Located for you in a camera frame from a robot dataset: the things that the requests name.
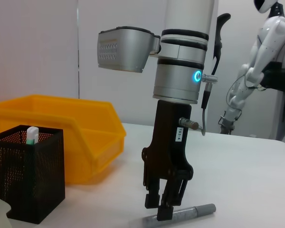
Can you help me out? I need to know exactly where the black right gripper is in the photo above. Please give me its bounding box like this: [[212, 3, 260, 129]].
[[142, 99, 194, 221]]

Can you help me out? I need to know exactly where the grey marker pen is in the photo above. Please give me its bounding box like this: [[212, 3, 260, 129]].
[[142, 203, 216, 223]]

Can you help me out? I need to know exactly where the green pen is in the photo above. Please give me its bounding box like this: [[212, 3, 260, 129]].
[[26, 126, 38, 145]]

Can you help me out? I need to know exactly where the black mesh pen holder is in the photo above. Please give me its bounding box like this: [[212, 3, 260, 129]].
[[0, 125, 66, 224]]

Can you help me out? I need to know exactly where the yellow plastic storage bin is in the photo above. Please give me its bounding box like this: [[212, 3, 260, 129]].
[[0, 94, 127, 185]]

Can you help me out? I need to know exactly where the white black robot head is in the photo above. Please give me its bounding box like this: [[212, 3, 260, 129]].
[[253, 0, 280, 14]]

